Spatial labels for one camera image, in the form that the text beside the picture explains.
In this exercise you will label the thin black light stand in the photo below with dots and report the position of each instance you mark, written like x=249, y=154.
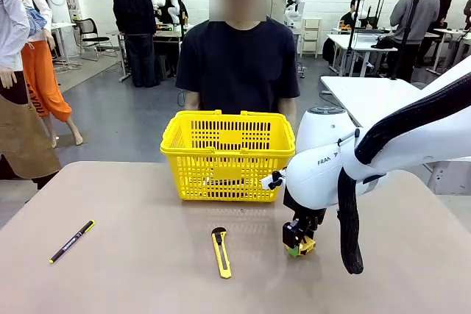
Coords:
x=354, y=34

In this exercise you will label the person in dark t-shirt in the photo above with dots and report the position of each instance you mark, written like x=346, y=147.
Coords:
x=239, y=64

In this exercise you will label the mannequin with orange pants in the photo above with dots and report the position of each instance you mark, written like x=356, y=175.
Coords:
x=40, y=71

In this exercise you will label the white background work table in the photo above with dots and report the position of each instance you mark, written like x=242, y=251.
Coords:
x=360, y=43

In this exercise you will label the white desk with grey legs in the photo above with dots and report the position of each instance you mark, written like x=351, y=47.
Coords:
x=450, y=34

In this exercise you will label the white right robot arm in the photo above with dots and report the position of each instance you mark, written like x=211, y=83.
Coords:
x=320, y=181

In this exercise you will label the grey background table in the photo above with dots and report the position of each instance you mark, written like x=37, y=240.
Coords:
x=165, y=36

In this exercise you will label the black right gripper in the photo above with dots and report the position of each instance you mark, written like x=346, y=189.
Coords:
x=305, y=216

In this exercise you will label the black mesh chair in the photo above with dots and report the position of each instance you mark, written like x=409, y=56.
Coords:
x=88, y=29

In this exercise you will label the seated person in black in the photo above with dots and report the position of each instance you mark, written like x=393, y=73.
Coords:
x=349, y=18

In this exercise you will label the yellow plastic shopping basket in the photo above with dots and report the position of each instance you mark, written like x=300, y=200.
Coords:
x=228, y=173

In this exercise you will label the man in black clothes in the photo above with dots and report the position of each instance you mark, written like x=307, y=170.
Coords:
x=134, y=9

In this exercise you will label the mannequin with light blue shirt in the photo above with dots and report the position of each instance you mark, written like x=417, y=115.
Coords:
x=14, y=115

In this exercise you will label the yellow tape measure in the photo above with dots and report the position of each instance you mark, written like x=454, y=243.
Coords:
x=308, y=248

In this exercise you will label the man in grey sweater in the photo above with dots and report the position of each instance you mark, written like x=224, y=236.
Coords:
x=416, y=12

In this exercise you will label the person's left forearm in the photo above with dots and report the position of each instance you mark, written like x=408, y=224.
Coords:
x=287, y=111

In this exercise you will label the yellow utility knife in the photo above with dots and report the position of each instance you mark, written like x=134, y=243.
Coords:
x=222, y=255

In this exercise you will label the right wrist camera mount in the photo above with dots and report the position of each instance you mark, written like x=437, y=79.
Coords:
x=268, y=181

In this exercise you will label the black cap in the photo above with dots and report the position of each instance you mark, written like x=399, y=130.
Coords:
x=382, y=43

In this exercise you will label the person's right forearm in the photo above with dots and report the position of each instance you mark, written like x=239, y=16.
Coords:
x=192, y=100

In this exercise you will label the black pen with yellow cap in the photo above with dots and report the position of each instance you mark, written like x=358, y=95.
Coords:
x=71, y=242

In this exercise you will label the black tripod with white camera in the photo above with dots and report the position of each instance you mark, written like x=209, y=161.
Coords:
x=407, y=34

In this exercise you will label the white drawer cabinet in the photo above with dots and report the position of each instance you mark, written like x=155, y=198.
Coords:
x=311, y=38

